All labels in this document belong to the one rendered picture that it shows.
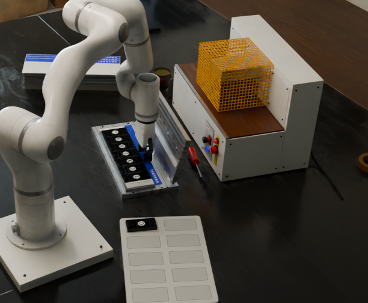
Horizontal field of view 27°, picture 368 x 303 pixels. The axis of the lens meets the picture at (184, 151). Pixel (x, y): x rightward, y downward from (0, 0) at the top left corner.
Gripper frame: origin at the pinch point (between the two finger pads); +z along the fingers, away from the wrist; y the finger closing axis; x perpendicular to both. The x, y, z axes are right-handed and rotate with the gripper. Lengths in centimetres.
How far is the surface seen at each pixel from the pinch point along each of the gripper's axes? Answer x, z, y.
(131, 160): -5.6, 0.9, 2.1
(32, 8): 11, 89, -330
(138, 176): -6.3, 0.9, 12.2
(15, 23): -27, 4, -128
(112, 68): 2, -6, -55
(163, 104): 8.1, -16.5, -4.9
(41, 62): -25, -6, -67
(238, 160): 28.4, -5.3, 19.9
